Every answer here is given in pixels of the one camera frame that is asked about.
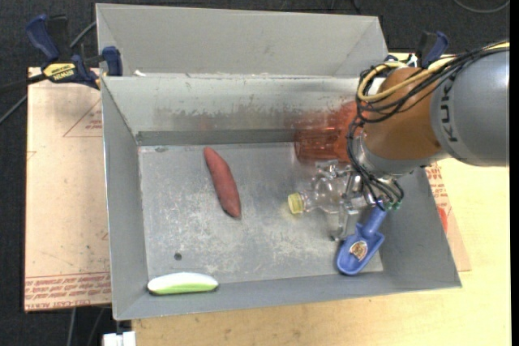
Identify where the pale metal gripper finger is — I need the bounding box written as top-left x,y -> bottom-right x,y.
326,210 -> 346,241
342,207 -> 362,242

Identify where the blue plastic scoop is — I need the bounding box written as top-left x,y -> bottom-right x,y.
335,206 -> 388,277

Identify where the clear plastic bottle, yellow cap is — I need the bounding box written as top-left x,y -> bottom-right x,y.
287,160 -> 358,216

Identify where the orange clear plastic cup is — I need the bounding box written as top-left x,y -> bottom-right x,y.
293,100 -> 358,165

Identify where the grey metal bin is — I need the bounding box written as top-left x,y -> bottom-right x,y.
95,2 -> 463,322

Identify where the red-brown sweet potato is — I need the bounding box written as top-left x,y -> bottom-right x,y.
203,146 -> 242,220

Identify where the white and green toy banana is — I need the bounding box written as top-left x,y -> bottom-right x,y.
146,271 -> 221,297

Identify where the brown cardboard board, red print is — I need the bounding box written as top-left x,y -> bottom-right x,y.
24,66 -> 474,313

